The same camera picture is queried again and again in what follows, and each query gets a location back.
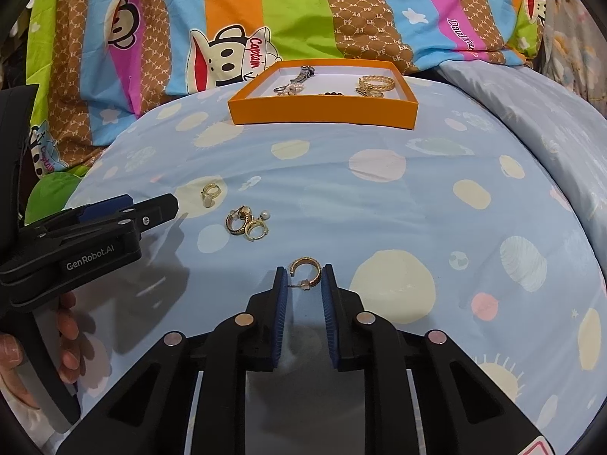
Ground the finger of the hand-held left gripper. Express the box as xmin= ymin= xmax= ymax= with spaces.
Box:
xmin=21 ymin=193 xmax=180 ymax=248
xmin=27 ymin=194 xmax=134 ymax=231

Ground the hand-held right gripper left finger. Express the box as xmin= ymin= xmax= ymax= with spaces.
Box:
xmin=57 ymin=265 xmax=291 ymax=455

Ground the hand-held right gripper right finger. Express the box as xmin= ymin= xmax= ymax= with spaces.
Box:
xmin=321 ymin=263 xmax=546 ymax=455

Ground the gold pearl-drop earring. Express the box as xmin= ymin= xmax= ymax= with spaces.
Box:
xmin=200 ymin=182 xmax=220 ymax=210

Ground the gold dark-stone hoop earring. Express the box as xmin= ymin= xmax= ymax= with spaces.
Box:
xmin=225 ymin=204 xmax=255 ymax=234

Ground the orange jewelry box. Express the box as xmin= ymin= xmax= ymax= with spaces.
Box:
xmin=227 ymin=60 xmax=419 ymax=132

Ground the gold chain bracelet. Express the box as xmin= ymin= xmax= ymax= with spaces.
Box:
xmin=357 ymin=74 xmax=396 ymax=92

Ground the person's left hand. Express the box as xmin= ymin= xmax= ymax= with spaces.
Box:
xmin=0 ymin=290 xmax=82 ymax=411

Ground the green pillow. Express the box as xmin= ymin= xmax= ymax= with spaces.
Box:
xmin=24 ymin=169 xmax=96 ymax=226

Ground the light blue planet-print sheet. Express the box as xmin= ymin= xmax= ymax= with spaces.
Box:
xmin=28 ymin=64 xmax=607 ymax=455

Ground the striped cartoon monkey blanket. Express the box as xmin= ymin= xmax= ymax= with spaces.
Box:
xmin=24 ymin=0 xmax=547 ymax=187

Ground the grey-blue quilt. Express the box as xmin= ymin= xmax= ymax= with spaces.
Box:
xmin=433 ymin=59 xmax=607 ymax=231

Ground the floral cloth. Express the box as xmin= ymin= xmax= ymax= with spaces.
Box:
xmin=535 ymin=0 xmax=607 ymax=120

